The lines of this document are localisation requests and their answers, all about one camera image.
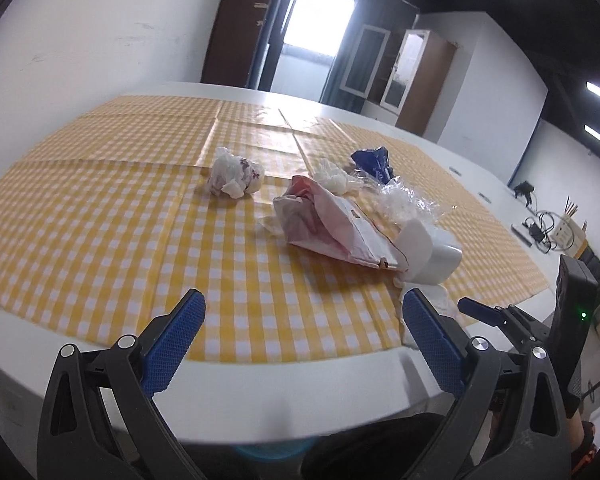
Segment white plastic container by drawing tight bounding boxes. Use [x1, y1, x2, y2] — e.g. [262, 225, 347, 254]
[395, 220, 464, 283]

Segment pink and white paper bag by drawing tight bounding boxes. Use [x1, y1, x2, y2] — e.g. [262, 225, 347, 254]
[257, 175, 411, 272]

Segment person's dark trousers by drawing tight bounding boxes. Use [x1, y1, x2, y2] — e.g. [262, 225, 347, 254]
[300, 412, 451, 480]

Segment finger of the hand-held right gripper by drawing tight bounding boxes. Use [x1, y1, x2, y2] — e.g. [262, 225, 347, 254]
[457, 297, 556, 356]

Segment blue wrapper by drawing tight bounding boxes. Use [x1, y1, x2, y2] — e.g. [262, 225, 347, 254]
[351, 146, 397, 185]

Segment glass door cabinet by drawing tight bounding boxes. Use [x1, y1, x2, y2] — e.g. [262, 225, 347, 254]
[340, 22, 456, 136]

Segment beige box with sticks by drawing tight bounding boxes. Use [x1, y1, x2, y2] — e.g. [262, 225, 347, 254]
[552, 197, 588, 261]

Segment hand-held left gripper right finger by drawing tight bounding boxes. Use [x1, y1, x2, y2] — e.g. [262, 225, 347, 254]
[401, 288, 581, 480]

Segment blue plastic basket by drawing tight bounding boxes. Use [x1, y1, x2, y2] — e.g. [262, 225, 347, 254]
[235, 437, 316, 461]

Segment clear plastic wrap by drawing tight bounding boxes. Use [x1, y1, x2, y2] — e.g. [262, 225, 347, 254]
[352, 170, 456, 226]

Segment tissue with red marks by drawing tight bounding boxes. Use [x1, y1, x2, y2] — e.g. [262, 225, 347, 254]
[207, 146, 266, 198]

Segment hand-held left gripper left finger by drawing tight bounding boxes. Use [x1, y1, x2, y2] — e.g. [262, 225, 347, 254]
[36, 288, 207, 480]

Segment black bag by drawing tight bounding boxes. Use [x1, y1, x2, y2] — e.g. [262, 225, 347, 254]
[577, 247, 600, 291]

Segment black cables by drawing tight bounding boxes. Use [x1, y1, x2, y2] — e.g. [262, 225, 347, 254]
[525, 210, 561, 256]

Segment yellow checkered tablecloth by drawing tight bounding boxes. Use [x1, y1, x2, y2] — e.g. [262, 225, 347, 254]
[0, 94, 551, 363]

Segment small black device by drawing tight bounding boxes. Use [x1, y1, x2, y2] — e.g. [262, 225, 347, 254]
[512, 180, 537, 206]

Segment person's right forearm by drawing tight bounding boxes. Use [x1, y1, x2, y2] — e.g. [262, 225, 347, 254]
[565, 412, 598, 476]

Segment small white tissue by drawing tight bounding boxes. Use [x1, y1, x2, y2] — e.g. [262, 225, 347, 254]
[312, 157, 363, 196]

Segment balcony door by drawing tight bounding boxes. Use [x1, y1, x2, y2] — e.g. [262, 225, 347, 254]
[270, 0, 361, 106]

